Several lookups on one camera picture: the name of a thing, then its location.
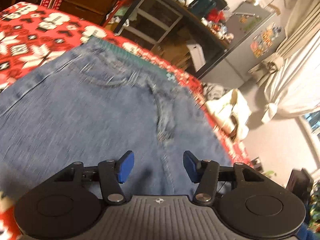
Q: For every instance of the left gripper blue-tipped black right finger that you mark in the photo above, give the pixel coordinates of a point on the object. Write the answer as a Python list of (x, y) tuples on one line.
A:
[(205, 174)]

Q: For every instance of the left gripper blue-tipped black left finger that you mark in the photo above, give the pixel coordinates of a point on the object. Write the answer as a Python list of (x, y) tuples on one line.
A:
[(112, 173)]

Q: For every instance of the blue denim jeans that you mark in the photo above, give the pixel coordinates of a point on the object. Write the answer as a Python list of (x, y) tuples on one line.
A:
[(89, 106)]

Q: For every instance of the cream white garment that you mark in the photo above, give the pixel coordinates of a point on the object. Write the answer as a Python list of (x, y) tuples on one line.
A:
[(231, 113)]

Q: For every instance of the grey crumpled garment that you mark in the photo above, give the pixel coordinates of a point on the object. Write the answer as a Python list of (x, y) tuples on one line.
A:
[(214, 91)]

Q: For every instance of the white tied curtain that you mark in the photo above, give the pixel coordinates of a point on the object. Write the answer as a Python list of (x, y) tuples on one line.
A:
[(285, 74)]

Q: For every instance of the white open shoe box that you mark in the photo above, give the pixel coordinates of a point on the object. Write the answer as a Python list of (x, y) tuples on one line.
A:
[(197, 54)]

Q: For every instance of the green cutting mat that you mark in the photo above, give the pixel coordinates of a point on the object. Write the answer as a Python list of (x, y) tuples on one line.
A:
[(133, 53)]

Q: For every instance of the grey refrigerator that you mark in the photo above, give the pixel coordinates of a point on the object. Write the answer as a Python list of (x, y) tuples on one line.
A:
[(257, 34)]

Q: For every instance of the white plastic drawer unit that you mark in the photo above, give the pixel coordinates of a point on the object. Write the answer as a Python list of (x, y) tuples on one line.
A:
[(148, 22)]

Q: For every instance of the red patterned bed cover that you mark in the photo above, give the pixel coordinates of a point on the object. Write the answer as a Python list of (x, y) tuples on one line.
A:
[(32, 35)]

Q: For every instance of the black metal desk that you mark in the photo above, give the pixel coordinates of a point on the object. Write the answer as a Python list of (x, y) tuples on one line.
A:
[(173, 47)]

